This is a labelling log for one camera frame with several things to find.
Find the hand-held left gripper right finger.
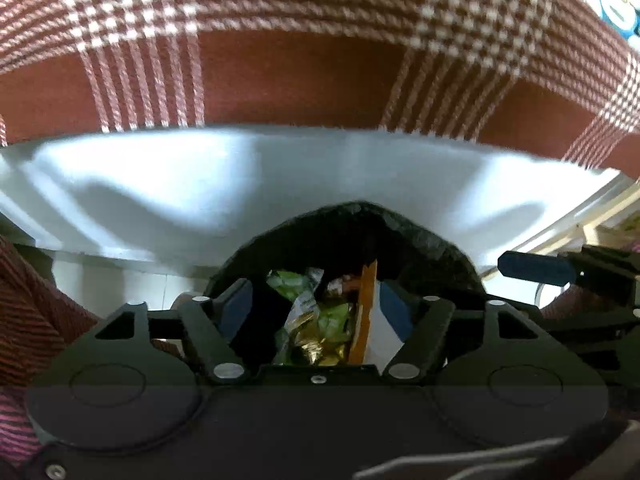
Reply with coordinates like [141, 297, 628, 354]
[380, 280, 551, 386]

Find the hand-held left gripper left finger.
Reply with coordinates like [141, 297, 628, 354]
[92, 279, 254, 386]

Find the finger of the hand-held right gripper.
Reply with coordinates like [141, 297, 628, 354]
[498, 245, 640, 307]
[542, 305, 640, 361]

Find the orange snack box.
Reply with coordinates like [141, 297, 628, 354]
[347, 259, 408, 376]

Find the green wrapper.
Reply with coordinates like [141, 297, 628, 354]
[266, 268, 326, 306]

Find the yellow green snack bag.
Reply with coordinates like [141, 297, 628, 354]
[272, 302, 358, 367]

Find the black trash bin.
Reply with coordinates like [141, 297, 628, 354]
[202, 201, 486, 371]

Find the light wooden rack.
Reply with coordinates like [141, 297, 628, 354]
[530, 185, 640, 261]

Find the white sheet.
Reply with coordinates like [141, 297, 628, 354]
[0, 127, 626, 268]

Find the dark red knit cloth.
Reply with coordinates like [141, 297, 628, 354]
[0, 234, 103, 468]

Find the red white plaid blanket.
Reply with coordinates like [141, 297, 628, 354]
[0, 0, 640, 181]

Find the blue cartoon print cushion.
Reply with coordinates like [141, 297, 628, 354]
[570, 0, 640, 53]

